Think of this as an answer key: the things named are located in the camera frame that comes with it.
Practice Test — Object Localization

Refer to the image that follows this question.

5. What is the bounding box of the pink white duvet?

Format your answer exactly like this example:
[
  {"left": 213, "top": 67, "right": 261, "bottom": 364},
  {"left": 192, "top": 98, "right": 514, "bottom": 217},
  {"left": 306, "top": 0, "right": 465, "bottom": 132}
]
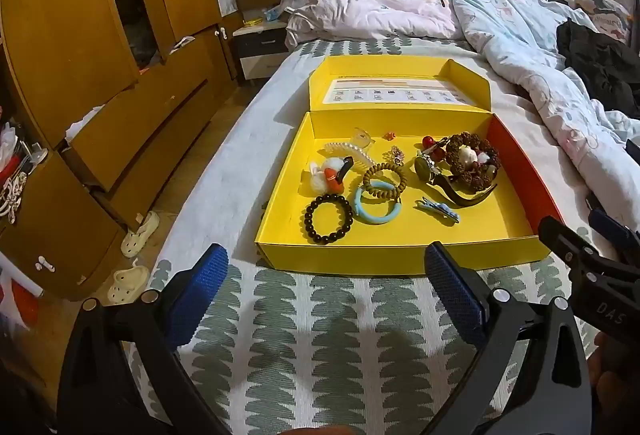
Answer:
[{"left": 285, "top": 0, "right": 463, "bottom": 50}]

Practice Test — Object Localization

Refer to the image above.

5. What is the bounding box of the red ball hair clip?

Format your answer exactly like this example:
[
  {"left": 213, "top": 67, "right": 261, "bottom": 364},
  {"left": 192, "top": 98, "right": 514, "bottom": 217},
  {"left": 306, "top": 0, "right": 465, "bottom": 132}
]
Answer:
[{"left": 421, "top": 135, "right": 453, "bottom": 160}]

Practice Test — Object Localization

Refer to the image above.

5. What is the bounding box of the light blue spiral hair tie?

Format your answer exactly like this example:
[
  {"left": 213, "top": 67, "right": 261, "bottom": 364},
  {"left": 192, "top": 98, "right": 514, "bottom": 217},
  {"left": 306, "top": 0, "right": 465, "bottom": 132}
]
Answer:
[{"left": 353, "top": 180, "right": 403, "bottom": 226}]

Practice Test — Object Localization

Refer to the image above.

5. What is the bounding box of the black bead bracelet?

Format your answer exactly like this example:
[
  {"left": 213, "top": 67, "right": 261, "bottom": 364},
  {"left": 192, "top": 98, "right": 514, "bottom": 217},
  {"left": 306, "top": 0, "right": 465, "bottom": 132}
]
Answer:
[{"left": 304, "top": 194, "right": 355, "bottom": 246}]

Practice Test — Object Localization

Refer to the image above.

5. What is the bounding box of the blue bow hair clip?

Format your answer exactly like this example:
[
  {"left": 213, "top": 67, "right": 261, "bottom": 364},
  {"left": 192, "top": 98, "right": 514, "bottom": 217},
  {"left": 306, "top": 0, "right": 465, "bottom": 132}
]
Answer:
[{"left": 414, "top": 197, "right": 461, "bottom": 226}]

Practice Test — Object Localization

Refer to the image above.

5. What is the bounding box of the orange wooden wardrobe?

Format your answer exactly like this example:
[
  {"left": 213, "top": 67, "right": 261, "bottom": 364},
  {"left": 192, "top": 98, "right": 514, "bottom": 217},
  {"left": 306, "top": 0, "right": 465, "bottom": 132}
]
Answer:
[{"left": 0, "top": 0, "right": 281, "bottom": 303}]

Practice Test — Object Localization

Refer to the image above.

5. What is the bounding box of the brown spiral hair tie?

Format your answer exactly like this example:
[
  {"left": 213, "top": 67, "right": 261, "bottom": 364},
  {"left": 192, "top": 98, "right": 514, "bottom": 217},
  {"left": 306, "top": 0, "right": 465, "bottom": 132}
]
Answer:
[{"left": 361, "top": 163, "right": 407, "bottom": 200}]

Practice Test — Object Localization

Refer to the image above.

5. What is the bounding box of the yellow cardboard box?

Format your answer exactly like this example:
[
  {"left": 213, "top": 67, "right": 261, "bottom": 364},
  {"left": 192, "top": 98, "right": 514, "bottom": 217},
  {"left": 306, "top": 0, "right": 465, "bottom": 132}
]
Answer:
[{"left": 254, "top": 55, "right": 552, "bottom": 275}]

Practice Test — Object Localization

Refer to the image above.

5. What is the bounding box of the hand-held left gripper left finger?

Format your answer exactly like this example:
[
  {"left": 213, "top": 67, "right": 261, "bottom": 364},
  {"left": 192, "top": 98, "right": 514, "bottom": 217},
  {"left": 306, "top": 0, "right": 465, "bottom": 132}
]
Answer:
[{"left": 57, "top": 242, "right": 231, "bottom": 435}]

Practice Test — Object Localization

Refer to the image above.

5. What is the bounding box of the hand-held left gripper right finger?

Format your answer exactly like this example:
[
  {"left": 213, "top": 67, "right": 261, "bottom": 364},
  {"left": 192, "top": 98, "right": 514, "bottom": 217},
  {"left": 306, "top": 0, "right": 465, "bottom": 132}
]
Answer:
[{"left": 415, "top": 241, "right": 593, "bottom": 435}]

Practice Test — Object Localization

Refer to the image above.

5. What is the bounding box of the printed pillow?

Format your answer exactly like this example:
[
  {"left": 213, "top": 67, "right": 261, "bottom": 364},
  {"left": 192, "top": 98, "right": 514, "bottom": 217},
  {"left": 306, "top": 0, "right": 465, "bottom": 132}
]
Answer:
[{"left": 570, "top": 0, "right": 633, "bottom": 46}]

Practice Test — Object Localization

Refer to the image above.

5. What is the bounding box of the cream slipper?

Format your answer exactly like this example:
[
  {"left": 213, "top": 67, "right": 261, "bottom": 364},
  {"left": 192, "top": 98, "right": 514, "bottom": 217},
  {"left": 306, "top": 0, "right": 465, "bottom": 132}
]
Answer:
[
  {"left": 121, "top": 211, "right": 161, "bottom": 259},
  {"left": 107, "top": 265, "right": 151, "bottom": 305}
]

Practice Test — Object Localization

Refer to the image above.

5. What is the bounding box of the white plush duck hair clip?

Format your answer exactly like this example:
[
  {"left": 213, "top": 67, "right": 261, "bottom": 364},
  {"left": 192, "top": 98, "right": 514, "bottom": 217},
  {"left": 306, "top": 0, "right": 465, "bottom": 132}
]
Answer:
[{"left": 301, "top": 155, "right": 357, "bottom": 194}]

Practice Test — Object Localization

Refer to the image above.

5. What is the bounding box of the light blue printed duvet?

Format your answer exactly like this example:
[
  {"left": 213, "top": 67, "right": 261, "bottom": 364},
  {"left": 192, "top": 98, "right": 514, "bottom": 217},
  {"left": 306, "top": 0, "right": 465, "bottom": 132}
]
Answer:
[{"left": 432, "top": 0, "right": 640, "bottom": 203}]

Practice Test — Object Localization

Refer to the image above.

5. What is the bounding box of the black clothing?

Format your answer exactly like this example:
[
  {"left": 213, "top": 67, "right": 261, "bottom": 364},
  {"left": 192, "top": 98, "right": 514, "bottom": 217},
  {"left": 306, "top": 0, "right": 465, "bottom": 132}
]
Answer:
[{"left": 556, "top": 17, "right": 640, "bottom": 118}]

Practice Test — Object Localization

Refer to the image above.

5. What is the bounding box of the brown seed bead bracelet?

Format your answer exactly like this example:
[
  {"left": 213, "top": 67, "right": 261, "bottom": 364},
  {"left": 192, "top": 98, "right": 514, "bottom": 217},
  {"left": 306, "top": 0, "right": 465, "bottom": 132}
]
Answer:
[{"left": 444, "top": 132, "right": 502, "bottom": 188}]

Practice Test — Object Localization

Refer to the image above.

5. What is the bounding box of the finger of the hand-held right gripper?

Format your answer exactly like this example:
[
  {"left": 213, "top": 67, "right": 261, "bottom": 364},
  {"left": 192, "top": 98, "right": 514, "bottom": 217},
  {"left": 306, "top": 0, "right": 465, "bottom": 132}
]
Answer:
[
  {"left": 537, "top": 215, "right": 623, "bottom": 288},
  {"left": 586, "top": 207, "right": 640, "bottom": 261}
]

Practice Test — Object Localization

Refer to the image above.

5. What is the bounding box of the dark wooden nightstand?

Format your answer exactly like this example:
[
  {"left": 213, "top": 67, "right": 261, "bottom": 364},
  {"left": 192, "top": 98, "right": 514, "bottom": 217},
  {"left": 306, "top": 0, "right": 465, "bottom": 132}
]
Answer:
[{"left": 232, "top": 17, "right": 291, "bottom": 83}]

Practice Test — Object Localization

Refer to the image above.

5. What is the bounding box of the clear pearl hair claw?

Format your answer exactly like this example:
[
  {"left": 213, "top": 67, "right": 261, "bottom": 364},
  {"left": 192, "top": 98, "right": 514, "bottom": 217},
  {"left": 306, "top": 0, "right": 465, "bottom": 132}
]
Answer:
[{"left": 322, "top": 127, "right": 377, "bottom": 170}]

